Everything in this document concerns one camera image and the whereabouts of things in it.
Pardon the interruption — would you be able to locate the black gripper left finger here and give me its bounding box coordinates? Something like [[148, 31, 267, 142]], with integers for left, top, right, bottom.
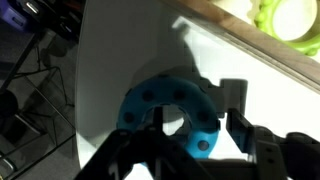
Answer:
[[74, 105, 204, 180]]

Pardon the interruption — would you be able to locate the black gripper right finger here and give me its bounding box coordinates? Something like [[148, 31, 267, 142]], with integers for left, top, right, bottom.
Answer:
[[225, 108, 320, 180]]

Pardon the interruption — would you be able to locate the blue rubber ring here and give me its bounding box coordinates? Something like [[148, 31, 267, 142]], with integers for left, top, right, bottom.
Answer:
[[115, 76, 222, 168]]

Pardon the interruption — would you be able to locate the wooden slatted tray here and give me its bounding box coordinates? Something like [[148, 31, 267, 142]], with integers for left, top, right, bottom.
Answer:
[[162, 0, 320, 95]]

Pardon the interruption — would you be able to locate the purple device with silver part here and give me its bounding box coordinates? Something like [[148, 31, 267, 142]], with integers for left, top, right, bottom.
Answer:
[[0, 0, 41, 33]]

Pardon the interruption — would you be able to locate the black floor cable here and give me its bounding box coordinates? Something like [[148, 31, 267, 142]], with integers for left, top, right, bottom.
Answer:
[[9, 43, 76, 111]]

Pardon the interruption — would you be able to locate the light green knobbed ring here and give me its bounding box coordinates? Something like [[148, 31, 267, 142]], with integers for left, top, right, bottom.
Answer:
[[247, 0, 320, 57]]

